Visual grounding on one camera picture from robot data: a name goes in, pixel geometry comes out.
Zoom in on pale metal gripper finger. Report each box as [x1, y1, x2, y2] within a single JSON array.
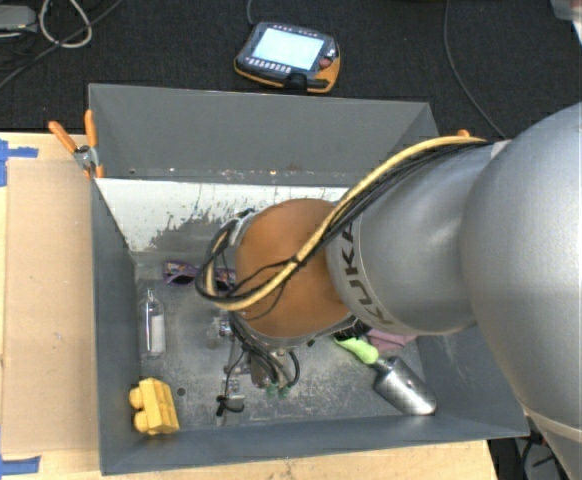
[[212, 314, 235, 340], [223, 338, 247, 393]]

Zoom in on purple sunglasses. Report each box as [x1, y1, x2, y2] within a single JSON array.
[[162, 259, 238, 290]]

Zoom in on yellow toy block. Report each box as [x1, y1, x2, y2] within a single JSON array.
[[128, 377, 181, 437]]

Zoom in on pink cloth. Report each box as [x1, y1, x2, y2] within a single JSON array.
[[364, 326, 418, 355]]

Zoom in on brown cardboard board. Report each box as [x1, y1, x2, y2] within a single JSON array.
[[0, 158, 103, 455]]

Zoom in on grey metal bin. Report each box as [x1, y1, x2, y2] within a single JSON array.
[[86, 82, 531, 477]]

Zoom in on black cylinder on white bracket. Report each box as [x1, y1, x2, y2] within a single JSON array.
[[214, 391, 246, 418]]

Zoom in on green-handled metal trowel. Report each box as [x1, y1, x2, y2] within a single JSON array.
[[332, 334, 439, 417]]

